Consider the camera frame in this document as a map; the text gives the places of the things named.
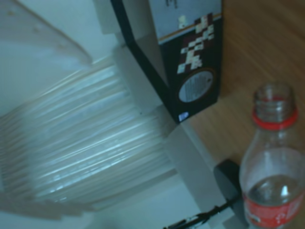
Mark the clear bottle nutrition icons label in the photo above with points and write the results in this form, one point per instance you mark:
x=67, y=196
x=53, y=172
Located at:
x=274, y=167

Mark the grey cardboard box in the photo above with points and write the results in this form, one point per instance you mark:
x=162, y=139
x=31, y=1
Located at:
x=197, y=59

